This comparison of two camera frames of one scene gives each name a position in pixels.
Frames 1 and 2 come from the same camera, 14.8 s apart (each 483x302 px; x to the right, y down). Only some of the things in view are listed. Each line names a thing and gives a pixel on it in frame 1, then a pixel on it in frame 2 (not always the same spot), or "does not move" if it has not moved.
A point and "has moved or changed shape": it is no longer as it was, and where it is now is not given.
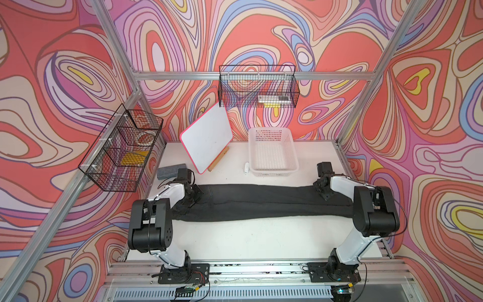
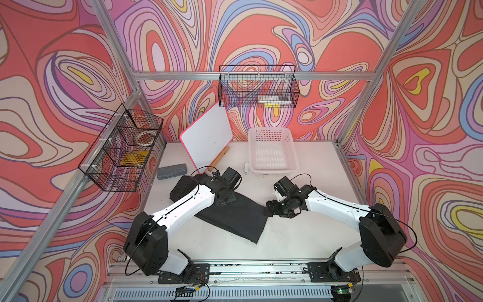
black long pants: [237, 202] has moved or changed shape
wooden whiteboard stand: [219, 158] does not move
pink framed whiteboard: [205, 139] does not move
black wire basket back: [258, 86] does not move
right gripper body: [324, 192] → [285, 209]
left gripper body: [194, 194] → [230, 197]
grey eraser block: [169, 172] does not move
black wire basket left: [115, 160] does not move
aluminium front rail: [373, 272] does not move
